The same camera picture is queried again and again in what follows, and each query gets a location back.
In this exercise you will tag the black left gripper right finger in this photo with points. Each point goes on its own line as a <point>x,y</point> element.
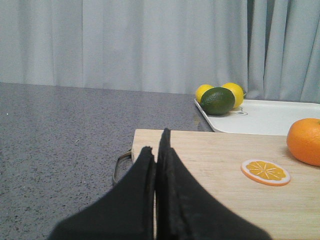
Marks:
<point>186,211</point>

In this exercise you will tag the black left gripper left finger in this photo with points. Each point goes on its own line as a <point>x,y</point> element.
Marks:
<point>126,212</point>

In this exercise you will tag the orange mandarin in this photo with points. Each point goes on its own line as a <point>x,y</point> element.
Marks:
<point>303,140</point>

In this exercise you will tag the white tray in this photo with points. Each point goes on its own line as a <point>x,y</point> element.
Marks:
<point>261,117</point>

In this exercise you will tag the wooden cutting board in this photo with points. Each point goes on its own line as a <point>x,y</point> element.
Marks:
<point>289,212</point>

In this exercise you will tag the orange slice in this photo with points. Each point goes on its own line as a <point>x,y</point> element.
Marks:
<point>265,172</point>

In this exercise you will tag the green lime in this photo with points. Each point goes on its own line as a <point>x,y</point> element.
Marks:
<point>217,101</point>

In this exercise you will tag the grey curtain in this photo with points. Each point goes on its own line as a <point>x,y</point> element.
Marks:
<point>269,47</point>

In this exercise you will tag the metal cutting board handle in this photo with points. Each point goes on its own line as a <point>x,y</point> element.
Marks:
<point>122,166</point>

